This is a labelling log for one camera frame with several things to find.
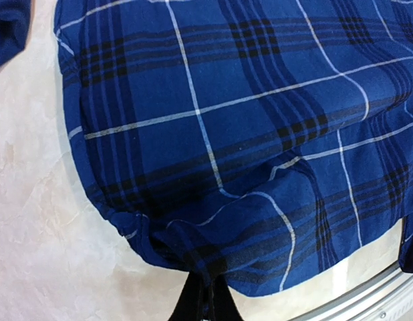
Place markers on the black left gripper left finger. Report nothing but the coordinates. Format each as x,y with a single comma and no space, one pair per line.
191,302

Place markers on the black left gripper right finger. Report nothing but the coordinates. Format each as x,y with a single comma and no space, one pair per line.
222,307

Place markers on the blue plaid garment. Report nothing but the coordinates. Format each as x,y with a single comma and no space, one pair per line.
264,141

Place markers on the solid navy blue garment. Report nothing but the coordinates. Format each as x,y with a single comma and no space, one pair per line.
15,17

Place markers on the aluminium front rail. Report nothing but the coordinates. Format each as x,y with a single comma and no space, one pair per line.
387,296

